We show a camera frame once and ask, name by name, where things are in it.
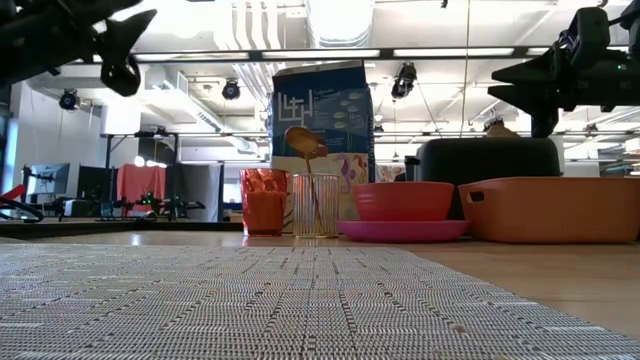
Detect grey woven placemat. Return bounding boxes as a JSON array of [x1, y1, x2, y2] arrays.
[[0, 243, 640, 360]]

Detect pink plastic plate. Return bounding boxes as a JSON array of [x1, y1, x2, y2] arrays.
[[337, 218, 471, 244]]

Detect clear ribbed glass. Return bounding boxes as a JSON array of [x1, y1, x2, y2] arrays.
[[292, 172, 341, 239]]

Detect red plastic bowl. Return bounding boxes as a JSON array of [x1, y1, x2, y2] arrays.
[[352, 181, 455, 222]]

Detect terracotta tray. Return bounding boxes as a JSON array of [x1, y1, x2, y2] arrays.
[[457, 175, 640, 245]]

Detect computer monitor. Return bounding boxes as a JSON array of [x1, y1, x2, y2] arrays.
[[27, 163, 71, 196]]

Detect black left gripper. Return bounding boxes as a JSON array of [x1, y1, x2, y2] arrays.
[[0, 0, 158, 98]]

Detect black overhead beam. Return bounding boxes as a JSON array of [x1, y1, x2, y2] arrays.
[[74, 46, 631, 64]]

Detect blue cereal box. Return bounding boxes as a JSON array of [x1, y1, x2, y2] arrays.
[[269, 60, 376, 234]]

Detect brown toast slice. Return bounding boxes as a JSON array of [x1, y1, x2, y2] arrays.
[[487, 122, 521, 139]]

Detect background robot arms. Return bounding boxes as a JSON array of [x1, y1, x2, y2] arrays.
[[99, 192, 206, 222]]

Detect orange plastic tumbler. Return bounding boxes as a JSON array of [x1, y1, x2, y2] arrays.
[[239, 167, 290, 237]]

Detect black toaster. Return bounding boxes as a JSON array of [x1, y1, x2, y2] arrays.
[[404, 137, 562, 221]]

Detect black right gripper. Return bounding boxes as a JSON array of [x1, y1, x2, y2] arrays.
[[487, 4, 640, 139]]

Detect orange cloth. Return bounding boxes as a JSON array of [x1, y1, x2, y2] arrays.
[[117, 163, 167, 216]]

